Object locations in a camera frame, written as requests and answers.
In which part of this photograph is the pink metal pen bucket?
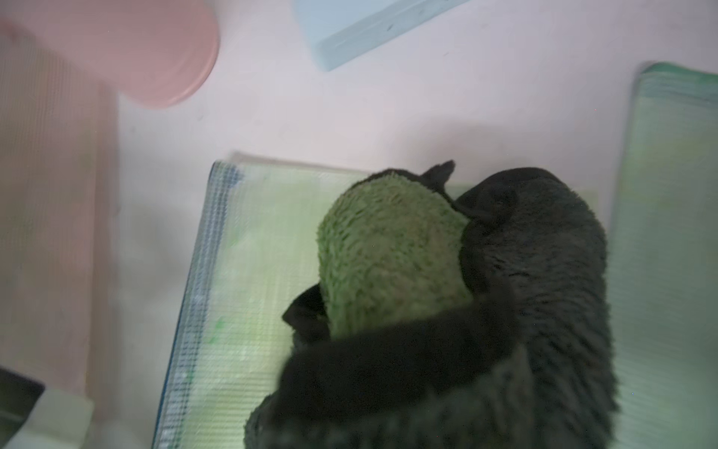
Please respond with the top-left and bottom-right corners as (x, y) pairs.
(1, 1), (220, 109)

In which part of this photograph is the large teal document bag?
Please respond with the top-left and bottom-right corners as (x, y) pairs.
(608, 63), (717, 448)

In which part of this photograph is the pink mesh document bag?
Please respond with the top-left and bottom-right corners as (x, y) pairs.
(1, 36), (118, 395)

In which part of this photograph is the light blue booklet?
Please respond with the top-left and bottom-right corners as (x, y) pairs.
(292, 0), (465, 71)

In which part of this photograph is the green and grey cleaning cloth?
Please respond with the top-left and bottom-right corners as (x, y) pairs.
(244, 161), (618, 448)

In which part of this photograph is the light green document bag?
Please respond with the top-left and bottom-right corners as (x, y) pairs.
(150, 159), (478, 449)

